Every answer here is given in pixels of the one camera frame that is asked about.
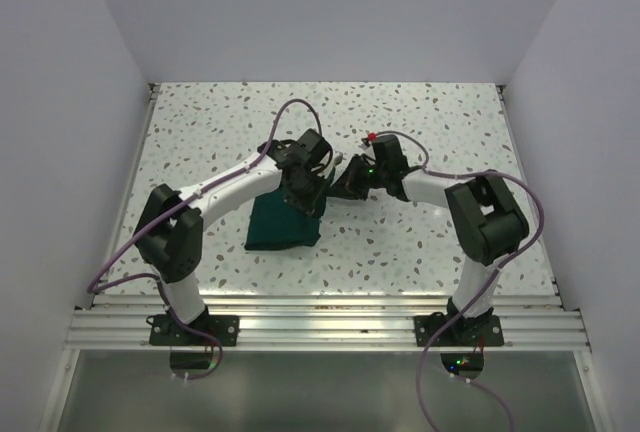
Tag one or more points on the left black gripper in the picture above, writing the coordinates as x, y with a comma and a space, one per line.
307, 204

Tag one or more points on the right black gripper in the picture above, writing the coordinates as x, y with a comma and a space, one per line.
347, 182

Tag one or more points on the green surgical cloth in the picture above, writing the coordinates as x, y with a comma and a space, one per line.
275, 226

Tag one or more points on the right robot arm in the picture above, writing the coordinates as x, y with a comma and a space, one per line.
488, 223

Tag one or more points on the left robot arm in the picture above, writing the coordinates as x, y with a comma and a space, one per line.
169, 234

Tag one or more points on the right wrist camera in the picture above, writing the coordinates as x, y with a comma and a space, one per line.
388, 155

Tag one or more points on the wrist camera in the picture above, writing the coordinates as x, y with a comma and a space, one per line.
388, 155
311, 151

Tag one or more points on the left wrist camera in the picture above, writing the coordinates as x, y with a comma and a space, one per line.
311, 151

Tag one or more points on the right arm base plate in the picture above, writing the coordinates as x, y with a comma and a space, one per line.
465, 332

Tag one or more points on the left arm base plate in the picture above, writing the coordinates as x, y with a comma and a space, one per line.
166, 332

